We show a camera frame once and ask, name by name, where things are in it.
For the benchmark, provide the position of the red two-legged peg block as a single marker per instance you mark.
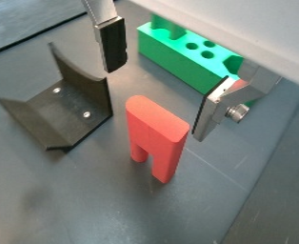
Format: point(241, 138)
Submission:
point(157, 135)

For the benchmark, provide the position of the green shape sorter board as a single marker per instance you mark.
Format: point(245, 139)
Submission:
point(194, 59)

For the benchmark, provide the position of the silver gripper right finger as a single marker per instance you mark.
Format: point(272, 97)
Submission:
point(225, 99)

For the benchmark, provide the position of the black curved bracket stand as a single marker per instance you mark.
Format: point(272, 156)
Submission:
point(62, 114)

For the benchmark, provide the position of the green notched block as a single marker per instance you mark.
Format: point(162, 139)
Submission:
point(162, 29)

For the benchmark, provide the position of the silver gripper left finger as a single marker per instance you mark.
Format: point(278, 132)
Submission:
point(109, 32)

